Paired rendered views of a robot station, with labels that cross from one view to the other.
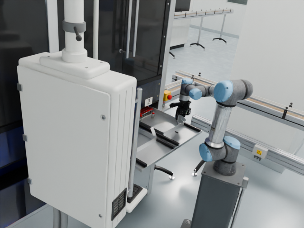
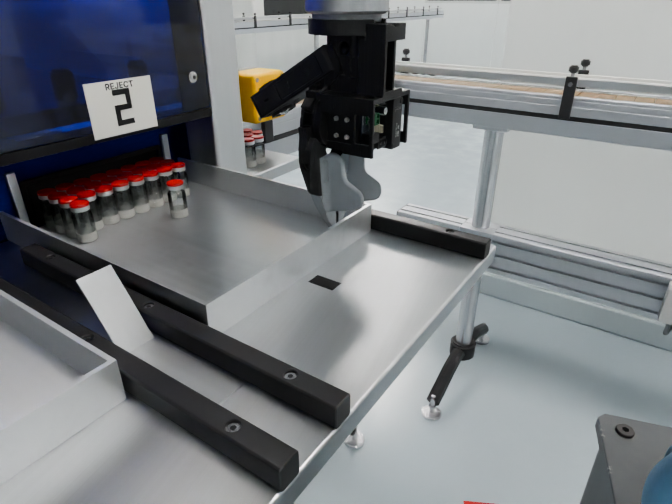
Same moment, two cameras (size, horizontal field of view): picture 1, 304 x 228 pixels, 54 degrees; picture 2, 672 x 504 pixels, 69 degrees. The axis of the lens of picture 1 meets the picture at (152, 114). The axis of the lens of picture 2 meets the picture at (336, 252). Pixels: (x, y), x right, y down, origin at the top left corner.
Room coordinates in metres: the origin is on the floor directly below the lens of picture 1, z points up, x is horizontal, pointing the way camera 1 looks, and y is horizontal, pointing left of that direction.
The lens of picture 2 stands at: (1.48, -0.19, 1.13)
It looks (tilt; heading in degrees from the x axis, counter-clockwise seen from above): 27 degrees down; 358
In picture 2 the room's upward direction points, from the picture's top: straight up
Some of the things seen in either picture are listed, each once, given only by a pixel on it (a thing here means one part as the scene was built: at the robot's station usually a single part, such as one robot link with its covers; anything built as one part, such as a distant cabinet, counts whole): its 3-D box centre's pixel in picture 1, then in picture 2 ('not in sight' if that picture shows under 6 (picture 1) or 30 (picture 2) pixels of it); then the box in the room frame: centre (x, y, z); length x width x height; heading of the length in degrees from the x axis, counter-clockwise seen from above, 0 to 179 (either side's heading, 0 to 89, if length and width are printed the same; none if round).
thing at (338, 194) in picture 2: (180, 120); (340, 196); (1.95, -0.21, 0.95); 0.06 x 0.03 x 0.09; 54
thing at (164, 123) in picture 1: (156, 120); (190, 221); (2.01, -0.04, 0.90); 0.34 x 0.26 x 0.04; 54
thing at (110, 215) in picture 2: (145, 114); (131, 196); (2.08, 0.05, 0.90); 0.18 x 0.02 x 0.05; 144
